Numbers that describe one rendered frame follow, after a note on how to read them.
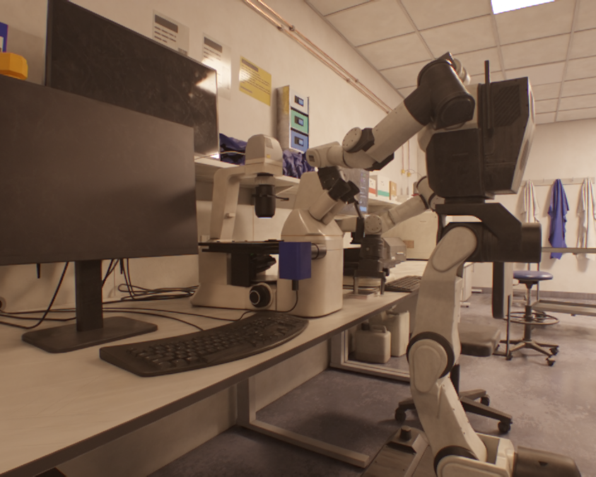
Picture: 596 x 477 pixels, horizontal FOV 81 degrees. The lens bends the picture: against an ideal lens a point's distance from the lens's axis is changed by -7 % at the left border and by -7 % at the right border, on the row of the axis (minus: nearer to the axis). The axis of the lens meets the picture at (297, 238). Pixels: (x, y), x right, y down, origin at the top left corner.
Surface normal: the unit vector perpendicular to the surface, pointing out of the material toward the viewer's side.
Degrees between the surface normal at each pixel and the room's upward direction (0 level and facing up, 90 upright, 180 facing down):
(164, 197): 86
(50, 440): 0
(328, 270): 91
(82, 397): 0
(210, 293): 48
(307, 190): 90
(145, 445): 90
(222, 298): 80
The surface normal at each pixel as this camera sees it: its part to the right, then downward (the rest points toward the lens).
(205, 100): 0.84, -0.07
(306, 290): -0.18, 0.02
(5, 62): 0.22, 0.01
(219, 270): -0.54, 0.01
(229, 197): 0.83, 0.18
